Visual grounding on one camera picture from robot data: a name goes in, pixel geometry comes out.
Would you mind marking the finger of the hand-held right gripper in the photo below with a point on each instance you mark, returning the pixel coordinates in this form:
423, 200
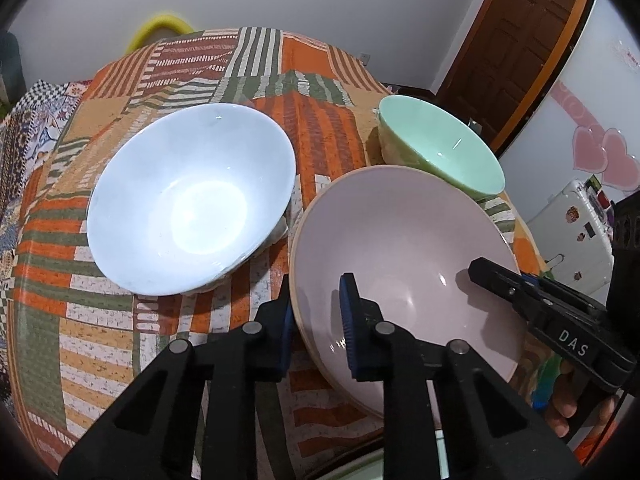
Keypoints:
555, 292
497, 282

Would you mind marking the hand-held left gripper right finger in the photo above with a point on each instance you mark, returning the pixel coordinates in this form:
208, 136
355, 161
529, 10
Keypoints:
349, 330

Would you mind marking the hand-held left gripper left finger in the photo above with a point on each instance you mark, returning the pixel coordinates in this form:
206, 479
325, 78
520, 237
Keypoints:
286, 332

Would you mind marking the pink bowl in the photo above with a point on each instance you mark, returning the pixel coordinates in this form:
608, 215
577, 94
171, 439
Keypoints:
400, 240

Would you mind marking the mint green bowl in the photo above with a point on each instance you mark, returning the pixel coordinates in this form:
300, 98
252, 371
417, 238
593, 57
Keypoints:
440, 135

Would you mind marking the white bowl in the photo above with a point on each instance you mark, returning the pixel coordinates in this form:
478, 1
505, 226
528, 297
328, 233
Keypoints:
190, 200

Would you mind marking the person's right hand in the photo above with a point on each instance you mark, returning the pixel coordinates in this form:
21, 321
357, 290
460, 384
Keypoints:
562, 400

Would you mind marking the white suitcase with stickers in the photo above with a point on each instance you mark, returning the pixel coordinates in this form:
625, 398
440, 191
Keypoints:
570, 250

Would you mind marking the green blue cloth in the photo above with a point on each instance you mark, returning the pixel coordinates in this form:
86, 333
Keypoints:
542, 385

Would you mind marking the striped orange patchwork blanket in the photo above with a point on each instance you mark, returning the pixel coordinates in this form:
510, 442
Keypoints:
100, 340

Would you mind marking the white sliding wardrobe door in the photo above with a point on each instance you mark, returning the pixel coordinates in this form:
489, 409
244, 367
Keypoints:
590, 60

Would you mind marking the brown wooden door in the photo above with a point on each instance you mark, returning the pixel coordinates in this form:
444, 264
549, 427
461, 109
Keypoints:
525, 35

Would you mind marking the yellow foam noodle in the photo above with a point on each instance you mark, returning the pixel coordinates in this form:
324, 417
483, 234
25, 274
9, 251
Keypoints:
160, 22

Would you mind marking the checkered patterned blanket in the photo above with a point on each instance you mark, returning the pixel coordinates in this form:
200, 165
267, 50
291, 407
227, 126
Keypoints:
35, 110

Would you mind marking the white wall outlet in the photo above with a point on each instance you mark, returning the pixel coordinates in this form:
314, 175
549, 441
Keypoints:
366, 58

